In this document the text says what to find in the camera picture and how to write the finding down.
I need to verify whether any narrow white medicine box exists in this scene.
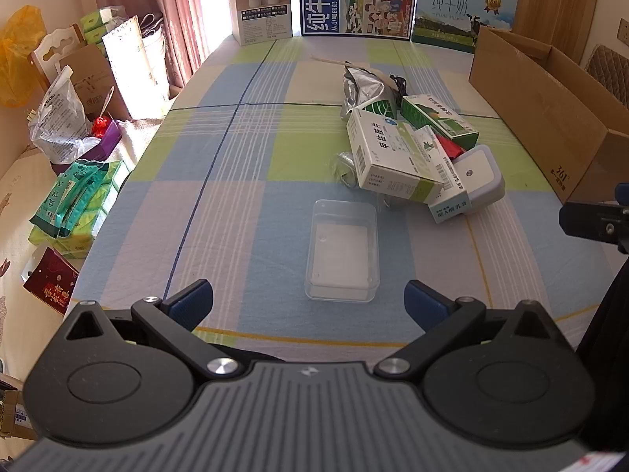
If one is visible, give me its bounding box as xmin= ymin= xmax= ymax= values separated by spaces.
xmin=413 ymin=125 xmax=473 ymax=225

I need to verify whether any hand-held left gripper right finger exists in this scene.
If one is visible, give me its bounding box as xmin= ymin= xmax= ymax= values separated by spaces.
xmin=373 ymin=279 xmax=562 ymax=382

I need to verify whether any white grey power adapter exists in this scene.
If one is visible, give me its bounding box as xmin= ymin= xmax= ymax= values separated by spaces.
xmin=451 ymin=144 xmax=506 ymax=216

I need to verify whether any light blue milk carton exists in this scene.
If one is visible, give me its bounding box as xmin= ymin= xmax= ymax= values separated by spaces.
xmin=411 ymin=0 xmax=520 ymax=55

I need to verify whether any purple box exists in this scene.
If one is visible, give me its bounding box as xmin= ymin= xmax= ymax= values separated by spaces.
xmin=49 ymin=118 xmax=122 ymax=164

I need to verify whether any white product box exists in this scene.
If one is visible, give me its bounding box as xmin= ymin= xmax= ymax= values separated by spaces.
xmin=225 ymin=0 xmax=294 ymax=48

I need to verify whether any silver foil bag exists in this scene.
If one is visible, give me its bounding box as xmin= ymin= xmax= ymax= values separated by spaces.
xmin=341 ymin=65 xmax=395 ymax=120

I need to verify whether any white chair back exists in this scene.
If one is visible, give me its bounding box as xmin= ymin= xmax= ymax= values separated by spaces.
xmin=28 ymin=24 xmax=85 ymax=80

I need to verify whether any dark blue milk carton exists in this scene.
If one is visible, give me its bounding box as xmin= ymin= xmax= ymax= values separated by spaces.
xmin=298 ymin=0 xmax=419 ymax=41

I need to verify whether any quilted brown chair cushion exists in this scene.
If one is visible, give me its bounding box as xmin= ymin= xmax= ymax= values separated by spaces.
xmin=579 ymin=43 xmax=629 ymax=110

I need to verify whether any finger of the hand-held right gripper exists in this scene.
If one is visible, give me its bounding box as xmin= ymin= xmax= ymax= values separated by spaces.
xmin=559 ymin=200 xmax=629 ymax=255

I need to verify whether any large white green medicine box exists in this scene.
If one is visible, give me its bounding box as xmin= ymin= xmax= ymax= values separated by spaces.
xmin=346 ymin=107 xmax=446 ymax=205

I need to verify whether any red gift box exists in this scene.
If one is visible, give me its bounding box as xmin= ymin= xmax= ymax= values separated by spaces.
xmin=22 ymin=246 xmax=80 ymax=316

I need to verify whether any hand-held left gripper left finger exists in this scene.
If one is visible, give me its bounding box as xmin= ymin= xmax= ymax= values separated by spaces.
xmin=64 ymin=278 xmax=245 ymax=382

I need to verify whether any clear plastic box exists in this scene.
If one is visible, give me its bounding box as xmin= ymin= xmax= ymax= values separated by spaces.
xmin=304 ymin=199 xmax=382 ymax=304

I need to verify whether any red packet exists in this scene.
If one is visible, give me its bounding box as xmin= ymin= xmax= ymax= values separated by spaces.
xmin=436 ymin=135 xmax=466 ymax=159

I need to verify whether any stack of green tissue packs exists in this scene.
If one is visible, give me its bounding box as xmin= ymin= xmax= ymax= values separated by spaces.
xmin=28 ymin=159 xmax=132 ymax=260

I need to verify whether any white paper bag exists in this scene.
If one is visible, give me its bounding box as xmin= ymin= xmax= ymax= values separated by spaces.
xmin=101 ymin=14 xmax=171 ymax=120

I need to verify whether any white printed plastic bag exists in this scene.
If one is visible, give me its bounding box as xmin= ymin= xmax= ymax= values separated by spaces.
xmin=28 ymin=66 xmax=95 ymax=164

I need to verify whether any wooden spoon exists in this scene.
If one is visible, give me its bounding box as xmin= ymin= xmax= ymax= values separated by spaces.
xmin=309 ymin=55 xmax=355 ymax=68

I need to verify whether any brown cardboard box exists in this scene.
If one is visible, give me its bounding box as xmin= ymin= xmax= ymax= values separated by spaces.
xmin=468 ymin=26 xmax=629 ymax=206

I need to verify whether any yellow plastic bag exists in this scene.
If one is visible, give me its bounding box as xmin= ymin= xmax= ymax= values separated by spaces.
xmin=0 ymin=5 xmax=47 ymax=109

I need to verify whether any flat brown cardboard carton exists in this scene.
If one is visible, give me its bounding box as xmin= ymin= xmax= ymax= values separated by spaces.
xmin=59 ymin=43 xmax=132 ymax=122

